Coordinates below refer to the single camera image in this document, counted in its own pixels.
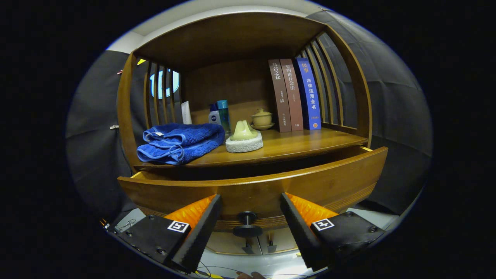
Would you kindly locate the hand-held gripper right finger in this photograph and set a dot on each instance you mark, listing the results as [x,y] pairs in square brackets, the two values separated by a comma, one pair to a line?
[300,232]

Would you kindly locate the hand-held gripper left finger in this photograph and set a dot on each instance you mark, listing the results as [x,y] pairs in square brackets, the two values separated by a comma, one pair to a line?
[201,236]

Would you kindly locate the wooden drawer with black knob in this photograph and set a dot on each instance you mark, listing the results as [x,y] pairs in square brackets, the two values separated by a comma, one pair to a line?
[252,193]

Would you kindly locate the green brush with white base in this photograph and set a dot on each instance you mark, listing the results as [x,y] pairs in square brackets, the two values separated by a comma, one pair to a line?
[244,133]

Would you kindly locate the wooden cabinet door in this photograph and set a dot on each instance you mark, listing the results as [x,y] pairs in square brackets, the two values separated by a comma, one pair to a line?
[283,242]
[224,244]

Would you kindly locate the wooden countertop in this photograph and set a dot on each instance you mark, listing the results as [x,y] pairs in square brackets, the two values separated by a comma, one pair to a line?
[302,143]

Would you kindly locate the wooden cabinet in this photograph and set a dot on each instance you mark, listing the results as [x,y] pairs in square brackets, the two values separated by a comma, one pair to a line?
[232,42]

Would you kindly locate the folded blue towel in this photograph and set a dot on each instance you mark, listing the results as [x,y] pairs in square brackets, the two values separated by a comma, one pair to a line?
[178,143]

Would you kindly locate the white bottle with blue cap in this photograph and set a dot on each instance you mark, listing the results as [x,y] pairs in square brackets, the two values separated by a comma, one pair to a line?
[214,118]

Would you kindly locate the beige lidded tea cup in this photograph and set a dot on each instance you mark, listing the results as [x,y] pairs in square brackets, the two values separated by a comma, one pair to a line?
[262,118]

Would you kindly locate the teal bottle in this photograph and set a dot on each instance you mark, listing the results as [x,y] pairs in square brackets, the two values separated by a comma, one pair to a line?
[224,116]

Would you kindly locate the white tube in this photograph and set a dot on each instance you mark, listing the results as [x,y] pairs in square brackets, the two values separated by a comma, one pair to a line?
[186,114]

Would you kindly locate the reddish brown book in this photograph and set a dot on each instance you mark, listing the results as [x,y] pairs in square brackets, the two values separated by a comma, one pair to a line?
[292,97]

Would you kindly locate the blue book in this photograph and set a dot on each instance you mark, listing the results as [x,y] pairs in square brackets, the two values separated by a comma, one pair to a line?
[310,97]

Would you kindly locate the dark brown book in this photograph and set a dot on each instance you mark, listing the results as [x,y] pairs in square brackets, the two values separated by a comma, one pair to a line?
[279,97]

